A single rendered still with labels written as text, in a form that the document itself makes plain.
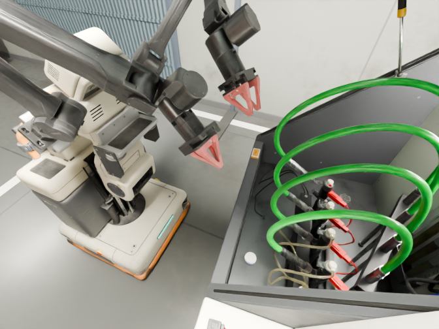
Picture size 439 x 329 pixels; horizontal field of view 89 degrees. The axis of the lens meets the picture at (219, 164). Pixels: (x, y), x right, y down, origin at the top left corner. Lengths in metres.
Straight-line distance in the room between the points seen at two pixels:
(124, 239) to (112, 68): 1.24
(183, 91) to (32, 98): 0.39
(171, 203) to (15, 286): 1.13
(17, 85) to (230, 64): 0.48
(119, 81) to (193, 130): 0.17
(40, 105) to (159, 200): 1.12
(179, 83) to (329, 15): 2.02
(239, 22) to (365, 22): 1.89
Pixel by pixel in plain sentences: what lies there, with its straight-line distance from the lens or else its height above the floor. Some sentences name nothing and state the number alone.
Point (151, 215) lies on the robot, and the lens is 1.61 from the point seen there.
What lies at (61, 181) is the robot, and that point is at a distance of 1.29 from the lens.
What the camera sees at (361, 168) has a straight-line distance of 0.45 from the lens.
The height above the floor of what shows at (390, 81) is 1.42.
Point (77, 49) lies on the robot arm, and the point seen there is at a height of 1.47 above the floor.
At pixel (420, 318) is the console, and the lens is 0.41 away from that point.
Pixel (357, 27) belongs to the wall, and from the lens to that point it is 2.39.
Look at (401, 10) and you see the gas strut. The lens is 0.84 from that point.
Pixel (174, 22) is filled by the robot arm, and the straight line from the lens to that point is 1.01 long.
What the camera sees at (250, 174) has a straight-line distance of 0.89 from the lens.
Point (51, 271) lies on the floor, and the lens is 2.05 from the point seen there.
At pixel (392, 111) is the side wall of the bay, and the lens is 0.97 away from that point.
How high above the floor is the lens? 1.62
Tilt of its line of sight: 47 degrees down
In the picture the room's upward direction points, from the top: straight up
